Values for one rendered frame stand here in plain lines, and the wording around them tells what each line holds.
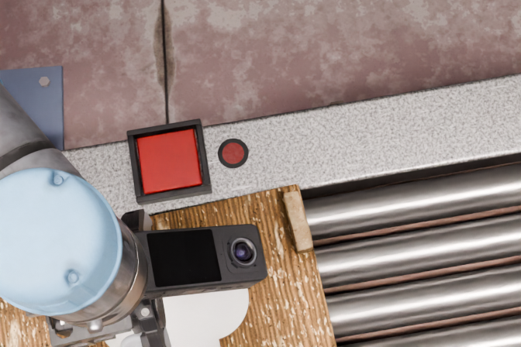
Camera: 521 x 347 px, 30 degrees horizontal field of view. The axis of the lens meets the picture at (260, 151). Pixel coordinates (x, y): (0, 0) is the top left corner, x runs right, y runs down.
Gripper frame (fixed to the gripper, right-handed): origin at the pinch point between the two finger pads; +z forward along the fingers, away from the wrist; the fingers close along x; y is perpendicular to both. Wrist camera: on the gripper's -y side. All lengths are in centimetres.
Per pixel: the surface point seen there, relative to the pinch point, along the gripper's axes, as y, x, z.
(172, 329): 0.5, 2.0, 7.5
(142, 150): 0.3, -16.5, 9.2
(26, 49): 29, -71, 102
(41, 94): 27, -60, 101
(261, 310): -8.1, 1.9, 8.6
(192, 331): -1.3, 2.6, 7.5
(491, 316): -30.6, 6.9, 14.9
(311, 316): -12.6, 3.5, 8.6
